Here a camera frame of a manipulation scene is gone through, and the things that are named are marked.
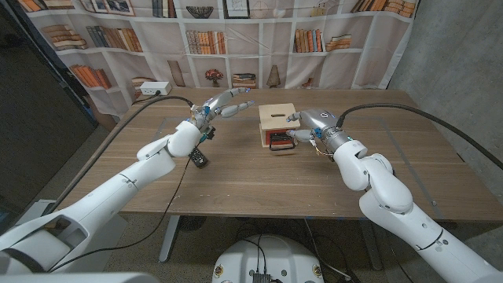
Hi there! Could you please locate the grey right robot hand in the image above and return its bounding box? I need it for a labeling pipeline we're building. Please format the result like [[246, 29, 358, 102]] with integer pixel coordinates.
[[285, 108, 353, 153]]

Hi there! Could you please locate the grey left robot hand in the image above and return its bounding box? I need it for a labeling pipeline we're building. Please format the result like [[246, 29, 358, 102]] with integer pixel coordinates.
[[189, 86, 255, 133]]

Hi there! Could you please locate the red drawer with black handle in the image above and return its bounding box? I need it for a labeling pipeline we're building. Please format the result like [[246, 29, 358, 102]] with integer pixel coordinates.
[[265, 129, 297, 153]]

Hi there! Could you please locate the light wooden box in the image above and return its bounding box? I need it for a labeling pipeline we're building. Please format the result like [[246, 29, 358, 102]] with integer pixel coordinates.
[[258, 102, 302, 149]]

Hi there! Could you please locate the black TV remote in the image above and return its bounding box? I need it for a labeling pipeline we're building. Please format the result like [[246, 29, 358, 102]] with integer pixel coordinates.
[[187, 147, 209, 169]]

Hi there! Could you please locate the white power strip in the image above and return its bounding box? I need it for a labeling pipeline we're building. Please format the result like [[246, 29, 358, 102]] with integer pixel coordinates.
[[139, 81, 173, 97]]

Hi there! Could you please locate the printed bookshelf backdrop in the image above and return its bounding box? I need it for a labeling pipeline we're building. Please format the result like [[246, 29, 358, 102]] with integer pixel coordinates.
[[15, 0, 417, 119]]

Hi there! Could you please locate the dark table leg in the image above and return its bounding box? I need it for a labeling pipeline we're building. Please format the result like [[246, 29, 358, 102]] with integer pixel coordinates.
[[359, 219, 384, 272]]

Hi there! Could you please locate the white robot torso base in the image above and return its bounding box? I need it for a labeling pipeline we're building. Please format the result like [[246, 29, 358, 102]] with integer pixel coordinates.
[[211, 234, 326, 283]]

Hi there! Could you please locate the white table leg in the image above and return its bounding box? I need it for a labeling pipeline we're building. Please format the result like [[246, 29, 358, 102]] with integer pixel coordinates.
[[159, 215, 182, 263]]

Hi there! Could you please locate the black partition panel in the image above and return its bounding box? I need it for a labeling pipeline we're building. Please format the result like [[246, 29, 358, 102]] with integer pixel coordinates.
[[0, 0, 99, 233]]

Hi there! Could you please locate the white robot chest cover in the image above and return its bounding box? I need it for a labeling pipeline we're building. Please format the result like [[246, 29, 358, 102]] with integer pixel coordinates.
[[0, 272, 160, 283]]

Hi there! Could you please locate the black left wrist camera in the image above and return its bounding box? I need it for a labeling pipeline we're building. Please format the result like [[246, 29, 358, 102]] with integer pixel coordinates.
[[199, 125, 216, 143]]

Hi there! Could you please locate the black power strip cord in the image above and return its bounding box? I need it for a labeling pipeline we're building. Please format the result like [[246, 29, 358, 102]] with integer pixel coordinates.
[[131, 90, 162, 106]]

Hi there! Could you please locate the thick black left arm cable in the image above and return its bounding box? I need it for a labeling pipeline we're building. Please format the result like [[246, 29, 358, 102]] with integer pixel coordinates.
[[46, 95, 196, 215]]

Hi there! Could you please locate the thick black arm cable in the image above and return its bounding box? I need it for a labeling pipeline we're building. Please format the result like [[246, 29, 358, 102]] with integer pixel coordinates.
[[336, 102, 503, 172], [46, 95, 196, 215]]

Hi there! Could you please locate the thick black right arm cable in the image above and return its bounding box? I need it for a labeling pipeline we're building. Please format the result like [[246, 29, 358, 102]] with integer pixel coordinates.
[[336, 102, 503, 172]]

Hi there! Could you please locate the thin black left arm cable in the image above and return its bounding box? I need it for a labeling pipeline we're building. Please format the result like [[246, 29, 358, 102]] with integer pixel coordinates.
[[46, 143, 201, 273]]

